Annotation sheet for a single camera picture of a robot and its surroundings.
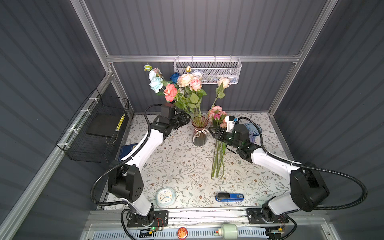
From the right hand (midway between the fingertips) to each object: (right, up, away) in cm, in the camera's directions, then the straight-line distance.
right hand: (212, 131), depth 82 cm
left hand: (-13, +8, +1) cm, 15 cm away
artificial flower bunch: (+6, +10, +26) cm, 28 cm away
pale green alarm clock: (-25, -35, -5) cm, 43 cm away
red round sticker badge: (-16, -48, -13) cm, 52 cm away
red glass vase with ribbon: (-7, -4, +9) cm, 12 cm away
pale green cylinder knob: (+5, -43, -19) cm, 47 cm away
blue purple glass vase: (+22, +1, -3) cm, 22 cm away
